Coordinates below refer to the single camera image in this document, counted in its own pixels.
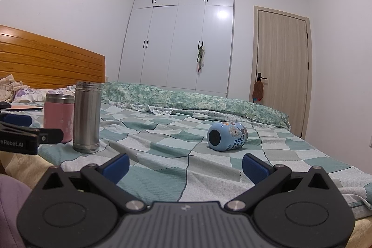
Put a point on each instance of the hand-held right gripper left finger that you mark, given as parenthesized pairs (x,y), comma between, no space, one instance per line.
(116,168)

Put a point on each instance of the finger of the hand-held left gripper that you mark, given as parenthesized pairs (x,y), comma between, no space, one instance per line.
(17,119)
(52,136)

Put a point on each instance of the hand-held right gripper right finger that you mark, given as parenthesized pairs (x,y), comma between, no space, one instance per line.
(255,169)

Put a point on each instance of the blue printed cup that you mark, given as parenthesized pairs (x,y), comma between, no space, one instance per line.
(228,136)

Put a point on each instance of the pink thermos cup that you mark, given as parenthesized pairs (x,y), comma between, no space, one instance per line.
(59,117)

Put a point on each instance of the flat pink tablet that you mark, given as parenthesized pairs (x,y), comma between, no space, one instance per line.
(21,108)

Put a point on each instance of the small black object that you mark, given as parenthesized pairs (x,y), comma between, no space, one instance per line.
(4,104)

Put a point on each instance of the beige blanket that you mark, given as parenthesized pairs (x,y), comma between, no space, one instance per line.
(20,166)

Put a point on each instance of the purple floral pillow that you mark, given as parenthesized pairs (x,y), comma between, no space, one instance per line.
(26,95)

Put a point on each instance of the crumpled beige cloth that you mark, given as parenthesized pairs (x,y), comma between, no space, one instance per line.
(7,88)

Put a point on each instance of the stainless steel thermos bottle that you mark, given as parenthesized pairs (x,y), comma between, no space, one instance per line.
(86,117)

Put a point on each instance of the checkered bed sheet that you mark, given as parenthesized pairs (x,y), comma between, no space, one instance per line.
(168,155)

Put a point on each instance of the purple cloth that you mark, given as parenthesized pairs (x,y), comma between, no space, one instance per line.
(11,207)

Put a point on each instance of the wooden headboard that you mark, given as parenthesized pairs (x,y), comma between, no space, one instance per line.
(49,62)

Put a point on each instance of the brown hanging pouch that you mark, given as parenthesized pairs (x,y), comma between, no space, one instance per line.
(258,90)

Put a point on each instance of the green floral quilt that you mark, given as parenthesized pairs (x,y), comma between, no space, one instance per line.
(203,104)

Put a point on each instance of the light wooden door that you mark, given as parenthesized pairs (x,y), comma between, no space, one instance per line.
(280,70)

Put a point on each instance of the green hanging ornament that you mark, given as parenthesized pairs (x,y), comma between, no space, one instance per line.
(200,57)

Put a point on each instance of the white wardrobe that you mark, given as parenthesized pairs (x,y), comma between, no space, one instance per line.
(174,41)

